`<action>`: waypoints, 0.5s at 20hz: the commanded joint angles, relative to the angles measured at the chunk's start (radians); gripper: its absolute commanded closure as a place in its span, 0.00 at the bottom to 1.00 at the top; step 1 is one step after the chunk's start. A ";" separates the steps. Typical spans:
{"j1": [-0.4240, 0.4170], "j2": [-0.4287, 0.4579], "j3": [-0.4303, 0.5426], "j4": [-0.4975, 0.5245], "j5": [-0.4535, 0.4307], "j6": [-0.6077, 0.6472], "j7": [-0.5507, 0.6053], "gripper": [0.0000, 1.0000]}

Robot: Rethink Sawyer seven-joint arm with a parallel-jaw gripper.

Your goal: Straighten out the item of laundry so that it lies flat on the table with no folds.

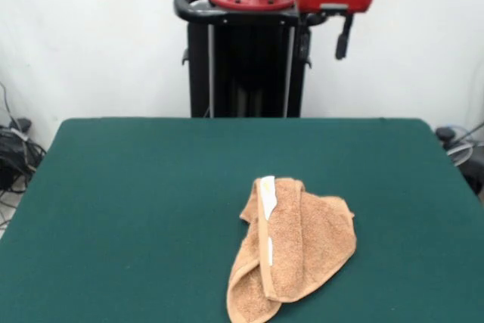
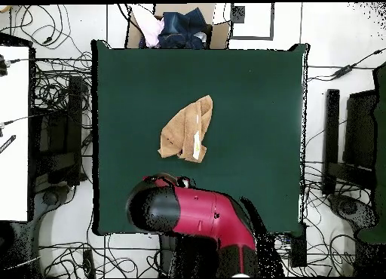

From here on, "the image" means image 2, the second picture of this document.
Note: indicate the tan terry towel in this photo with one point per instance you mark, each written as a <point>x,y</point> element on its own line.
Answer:
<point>181,131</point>

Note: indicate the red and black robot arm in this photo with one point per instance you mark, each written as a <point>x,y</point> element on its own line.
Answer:
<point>205,212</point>

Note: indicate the brown cardboard box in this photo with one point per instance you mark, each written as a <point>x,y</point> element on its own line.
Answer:
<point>221,34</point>

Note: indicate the dark blue jeans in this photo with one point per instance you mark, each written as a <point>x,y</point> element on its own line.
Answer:
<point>184,28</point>

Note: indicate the pink garment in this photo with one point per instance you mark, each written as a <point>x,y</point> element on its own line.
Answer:
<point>152,28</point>

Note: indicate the black equipment rack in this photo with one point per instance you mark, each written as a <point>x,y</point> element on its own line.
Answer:
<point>60,146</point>

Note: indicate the long black bar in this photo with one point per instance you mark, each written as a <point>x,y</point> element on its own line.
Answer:
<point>331,134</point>

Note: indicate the black power strip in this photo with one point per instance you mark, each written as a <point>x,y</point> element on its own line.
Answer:
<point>89,264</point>

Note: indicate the dark round stand base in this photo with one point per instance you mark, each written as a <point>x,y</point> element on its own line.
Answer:
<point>349,209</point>

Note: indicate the white desk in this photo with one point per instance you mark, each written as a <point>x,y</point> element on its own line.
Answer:
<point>13,125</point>

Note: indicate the black striped bar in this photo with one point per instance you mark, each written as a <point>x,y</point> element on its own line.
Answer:
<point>7,144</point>

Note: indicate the dark green cloth on side table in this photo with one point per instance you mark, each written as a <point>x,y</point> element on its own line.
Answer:
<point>380,170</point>

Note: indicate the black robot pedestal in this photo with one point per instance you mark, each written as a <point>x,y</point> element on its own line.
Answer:
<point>166,255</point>

